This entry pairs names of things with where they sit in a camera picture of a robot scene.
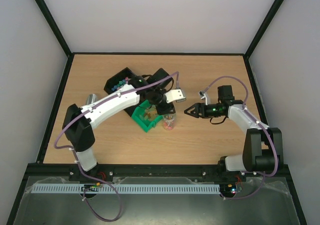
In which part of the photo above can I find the clear plastic jar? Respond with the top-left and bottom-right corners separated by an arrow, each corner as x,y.
163,118 -> 176,131

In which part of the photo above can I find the green bin with gummies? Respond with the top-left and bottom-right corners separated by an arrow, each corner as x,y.
131,100 -> 163,133

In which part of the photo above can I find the black bin with star candies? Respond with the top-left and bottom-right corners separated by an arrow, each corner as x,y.
103,67 -> 136,95

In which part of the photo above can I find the metal scoop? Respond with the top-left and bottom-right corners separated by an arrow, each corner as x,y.
85,93 -> 99,105

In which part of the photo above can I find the clear jar lid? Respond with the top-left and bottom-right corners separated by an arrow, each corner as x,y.
163,113 -> 177,121

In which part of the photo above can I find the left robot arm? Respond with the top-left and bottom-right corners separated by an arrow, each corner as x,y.
54,72 -> 179,172

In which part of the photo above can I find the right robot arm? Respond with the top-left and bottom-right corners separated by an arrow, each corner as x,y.
184,85 -> 283,181

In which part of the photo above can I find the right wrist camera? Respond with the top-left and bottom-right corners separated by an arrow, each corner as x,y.
198,91 -> 211,105

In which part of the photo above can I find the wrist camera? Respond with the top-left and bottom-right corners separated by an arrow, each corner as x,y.
198,91 -> 211,105
164,88 -> 187,104

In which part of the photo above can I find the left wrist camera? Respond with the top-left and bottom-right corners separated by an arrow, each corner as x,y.
164,88 -> 187,104

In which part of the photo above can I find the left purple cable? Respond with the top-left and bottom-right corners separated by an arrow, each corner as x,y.
54,71 -> 181,222

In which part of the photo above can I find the purple cable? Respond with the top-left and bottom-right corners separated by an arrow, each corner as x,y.
203,75 -> 280,201
54,71 -> 181,222

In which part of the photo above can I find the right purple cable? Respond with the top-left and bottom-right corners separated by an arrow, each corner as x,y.
203,75 -> 280,201

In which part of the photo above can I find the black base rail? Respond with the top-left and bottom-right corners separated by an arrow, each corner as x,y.
68,163 -> 247,183

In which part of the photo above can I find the grey slotted cable duct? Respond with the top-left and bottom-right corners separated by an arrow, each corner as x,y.
30,183 -> 220,195

